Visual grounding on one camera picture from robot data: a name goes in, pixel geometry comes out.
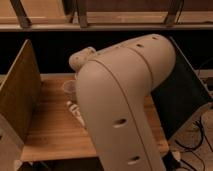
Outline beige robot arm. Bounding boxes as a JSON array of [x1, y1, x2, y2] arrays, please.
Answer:
[[69, 34, 176, 171]]

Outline white lying bottle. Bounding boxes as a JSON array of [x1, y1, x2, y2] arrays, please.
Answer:
[[66, 101, 85, 126]]

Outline right dark divider panel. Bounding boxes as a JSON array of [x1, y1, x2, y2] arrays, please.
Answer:
[[151, 37, 213, 141]]

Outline left wooden divider panel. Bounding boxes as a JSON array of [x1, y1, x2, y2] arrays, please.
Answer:
[[0, 39, 43, 171]]

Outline black floor cables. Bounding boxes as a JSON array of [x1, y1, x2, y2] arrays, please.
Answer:
[[171, 114, 213, 171]]

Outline wooden shelf rail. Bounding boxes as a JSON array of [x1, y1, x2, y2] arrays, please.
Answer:
[[0, 0, 213, 31]]

